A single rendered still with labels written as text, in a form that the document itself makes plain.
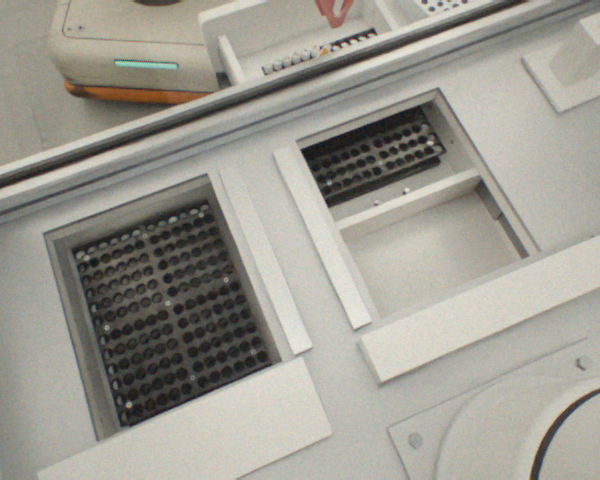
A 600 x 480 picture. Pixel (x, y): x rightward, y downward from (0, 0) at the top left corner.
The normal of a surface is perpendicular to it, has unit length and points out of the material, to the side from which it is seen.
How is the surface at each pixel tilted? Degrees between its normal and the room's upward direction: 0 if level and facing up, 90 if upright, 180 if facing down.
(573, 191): 0
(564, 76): 90
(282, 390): 0
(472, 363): 0
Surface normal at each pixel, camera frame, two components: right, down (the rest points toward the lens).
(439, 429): -0.01, -0.35
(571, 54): -0.92, 0.36
